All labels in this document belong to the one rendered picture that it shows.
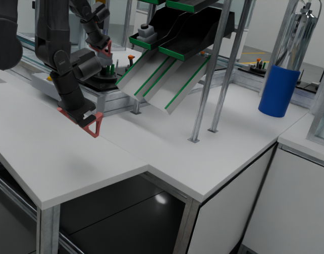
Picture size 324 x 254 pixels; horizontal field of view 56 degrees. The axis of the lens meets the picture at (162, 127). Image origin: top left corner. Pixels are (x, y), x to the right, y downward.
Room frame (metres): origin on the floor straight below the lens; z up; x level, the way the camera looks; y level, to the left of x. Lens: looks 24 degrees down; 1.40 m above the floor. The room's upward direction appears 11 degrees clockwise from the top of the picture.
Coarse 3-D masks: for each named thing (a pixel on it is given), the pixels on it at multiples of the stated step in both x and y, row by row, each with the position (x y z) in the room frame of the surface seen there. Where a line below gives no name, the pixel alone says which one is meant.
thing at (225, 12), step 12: (228, 0) 1.15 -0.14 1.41; (228, 12) 1.15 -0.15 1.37; (240, 24) 1.29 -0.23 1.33; (216, 36) 1.15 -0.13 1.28; (240, 36) 1.29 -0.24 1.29; (144, 48) 1.33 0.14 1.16; (216, 48) 1.15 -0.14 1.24; (216, 60) 1.15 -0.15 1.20; (228, 72) 1.29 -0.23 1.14; (204, 84) 1.15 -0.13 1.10; (228, 84) 1.30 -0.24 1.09; (204, 96) 1.14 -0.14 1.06; (204, 108) 1.16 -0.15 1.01; (216, 108) 1.29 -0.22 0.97; (216, 120) 1.29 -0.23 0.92; (192, 132) 1.15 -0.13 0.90; (216, 132) 1.28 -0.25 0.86
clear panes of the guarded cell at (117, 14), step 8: (24, 0) 2.46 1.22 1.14; (32, 0) 2.52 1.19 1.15; (112, 0) 2.83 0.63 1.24; (120, 0) 2.77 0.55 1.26; (24, 8) 2.46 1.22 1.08; (112, 8) 2.82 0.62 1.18; (120, 8) 2.77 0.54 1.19; (24, 16) 2.46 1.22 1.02; (32, 16) 2.52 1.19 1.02; (112, 16) 2.81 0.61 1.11; (120, 16) 2.76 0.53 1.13; (24, 24) 2.46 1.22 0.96; (32, 24) 2.52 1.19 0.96; (112, 24) 2.81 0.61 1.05; (120, 24) 2.76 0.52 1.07; (24, 32) 2.46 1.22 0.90; (32, 32) 2.52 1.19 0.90; (112, 32) 2.80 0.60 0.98; (120, 32) 2.75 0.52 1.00; (112, 40) 2.80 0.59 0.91; (120, 40) 2.74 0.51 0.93
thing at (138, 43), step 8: (160, 8) 1.34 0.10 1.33; (168, 8) 1.37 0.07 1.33; (160, 16) 1.34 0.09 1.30; (168, 16) 1.37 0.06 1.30; (176, 16) 1.41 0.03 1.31; (184, 16) 1.26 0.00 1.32; (152, 24) 1.31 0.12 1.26; (160, 24) 1.35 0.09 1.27; (168, 24) 1.36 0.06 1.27; (176, 24) 1.23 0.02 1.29; (160, 32) 1.29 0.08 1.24; (168, 32) 1.28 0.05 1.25; (176, 32) 1.24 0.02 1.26; (136, 40) 1.20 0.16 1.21; (160, 40) 1.18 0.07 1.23; (168, 40) 1.21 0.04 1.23; (152, 48) 1.16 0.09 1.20
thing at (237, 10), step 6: (222, 0) 7.02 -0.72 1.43; (234, 0) 7.36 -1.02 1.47; (240, 0) 7.55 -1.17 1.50; (252, 0) 7.94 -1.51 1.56; (144, 6) 7.26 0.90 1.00; (162, 6) 6.91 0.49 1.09; (210, 6) 6.75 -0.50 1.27; (234, 6) 7.41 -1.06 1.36; (240, 6) 7.60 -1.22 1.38; (252, 6) 8.00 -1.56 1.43; (240, 12) 7.65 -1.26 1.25; (246, 24) 7.97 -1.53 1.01
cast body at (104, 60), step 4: (100, 52) 1.40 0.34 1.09; (108, 52) 1.40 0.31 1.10; (100, 56) 1.40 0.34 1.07; (104, 56) 1.38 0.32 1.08; (112, 56) 1.42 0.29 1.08; (100, 60) 1.38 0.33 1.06; (104, 60) 1.38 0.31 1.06; (108, 60) 1.40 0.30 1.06; (112, 60) 1.42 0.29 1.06; (104, 64) 1.38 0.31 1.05; (108, 64) 1.40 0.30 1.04
